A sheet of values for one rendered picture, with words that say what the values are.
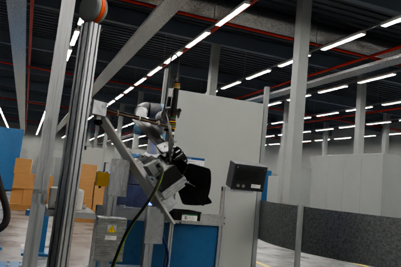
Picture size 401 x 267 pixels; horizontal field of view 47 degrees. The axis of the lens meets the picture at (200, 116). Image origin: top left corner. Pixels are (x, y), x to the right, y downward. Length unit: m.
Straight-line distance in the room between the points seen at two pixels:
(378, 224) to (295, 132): 5.75
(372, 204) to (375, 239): 8.41
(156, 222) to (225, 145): 2.39
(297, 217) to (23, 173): 8.65
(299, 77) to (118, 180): 7.57
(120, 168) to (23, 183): 9.43
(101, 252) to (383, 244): 2.36
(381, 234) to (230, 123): 1.89
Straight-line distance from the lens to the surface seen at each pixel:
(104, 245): 2.49
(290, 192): 9.49
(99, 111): 2.35
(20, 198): 11.97
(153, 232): 2.61
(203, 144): 4.78
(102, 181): 3.04
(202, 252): 3.30
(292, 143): 9.52
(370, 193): 12.48
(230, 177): 3.32
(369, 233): 4.03
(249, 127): 5.00
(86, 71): 2.30
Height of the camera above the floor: 1.06
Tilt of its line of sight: 8 degrees up
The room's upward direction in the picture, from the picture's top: 6 degrees clockwise
